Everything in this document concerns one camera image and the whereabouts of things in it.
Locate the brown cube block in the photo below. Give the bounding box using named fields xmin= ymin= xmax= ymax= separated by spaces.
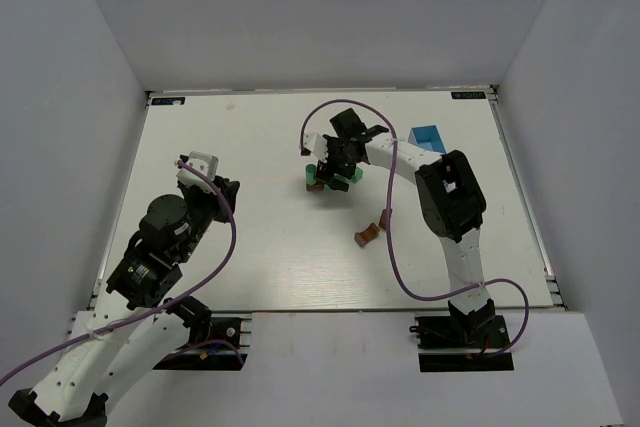
xmin=305 ymin=183 xmax=325 ymax=192

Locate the green small block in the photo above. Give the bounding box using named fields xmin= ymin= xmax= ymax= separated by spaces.
xmin=305 ymin=164 xmax=317 ymax=186

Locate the blue plastic box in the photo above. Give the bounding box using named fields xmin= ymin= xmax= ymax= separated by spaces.
xmin=408 ymin=125 xmax=447 ymax=154

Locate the green long block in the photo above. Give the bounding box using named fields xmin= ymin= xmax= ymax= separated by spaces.
xmin=350 ymin=167 xmax=363 ymax=184

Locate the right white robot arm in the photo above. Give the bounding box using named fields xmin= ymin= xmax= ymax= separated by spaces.
xmin=302 ymin=108 xmax=495 ymax=343

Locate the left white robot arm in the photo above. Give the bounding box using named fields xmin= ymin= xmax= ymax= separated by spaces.
xmin=8 ymin=170 xmax=240 ymax=426

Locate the brown small block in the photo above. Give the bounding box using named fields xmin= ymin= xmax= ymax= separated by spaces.
xmin=378 ymin=209 xmax=388 ymax=230

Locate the brown arch block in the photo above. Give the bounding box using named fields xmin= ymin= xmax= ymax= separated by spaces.
xmin=354 ymin=223 xmax=380 ymax=248

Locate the left blue corner label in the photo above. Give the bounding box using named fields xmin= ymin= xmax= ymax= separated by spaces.
xmin=151 ymin=97 xmax=186 ymax=106

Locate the blue corner label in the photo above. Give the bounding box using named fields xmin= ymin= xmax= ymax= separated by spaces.
xmin=451 ymin=91 xmax=486 ymax=100
xmin=151 ymin=97 xmax=186 ymax=106

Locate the right blue corner label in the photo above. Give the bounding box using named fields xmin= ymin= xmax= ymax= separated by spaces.
xmin=451 ymin=91 xmax=486 ymax=100

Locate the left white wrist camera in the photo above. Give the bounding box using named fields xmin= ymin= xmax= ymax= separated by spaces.
xmin=176 ymin=151 xmax=219 ymax=186

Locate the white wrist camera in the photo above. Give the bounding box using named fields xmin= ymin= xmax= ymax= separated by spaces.
xmin=301 ymin=133 xmax=329 ymax=163
xmin=176 ymin=151 xmax=219 ymax=186

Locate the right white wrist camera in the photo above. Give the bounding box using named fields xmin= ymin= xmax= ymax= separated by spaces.
xmin=301 ymin=133 xmax=329 ymax=163

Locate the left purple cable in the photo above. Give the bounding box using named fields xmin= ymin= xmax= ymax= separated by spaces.
xmin=0 ymin=158 xmax=239 ymax=388

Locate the purple cable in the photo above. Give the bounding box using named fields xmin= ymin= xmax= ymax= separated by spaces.
xmin=298 ymin=99 xmax=531 ymax=359
xmin=0 ymin=158 xmax=239 ymax=388

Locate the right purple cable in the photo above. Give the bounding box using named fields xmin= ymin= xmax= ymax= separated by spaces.
xmin=298 ymin=99 xmax=531 ymax=359

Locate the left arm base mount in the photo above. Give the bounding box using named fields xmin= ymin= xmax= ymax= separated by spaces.
xmin=154 ymin=314 xmax=252 ymax=372

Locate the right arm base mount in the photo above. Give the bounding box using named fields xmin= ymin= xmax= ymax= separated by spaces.
xmin=409 ymin=315 xmax=514 ymax=373

